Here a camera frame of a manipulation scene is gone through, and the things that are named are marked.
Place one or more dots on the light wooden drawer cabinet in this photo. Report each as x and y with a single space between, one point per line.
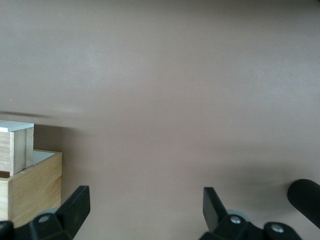
37 190

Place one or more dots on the brown table cover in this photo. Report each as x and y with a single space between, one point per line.
175 87

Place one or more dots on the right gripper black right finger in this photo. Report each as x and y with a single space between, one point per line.
215 217

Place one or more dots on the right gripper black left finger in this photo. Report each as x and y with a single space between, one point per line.
72 215

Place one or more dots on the wooden drawer with white front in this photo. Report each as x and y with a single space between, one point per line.
7 150

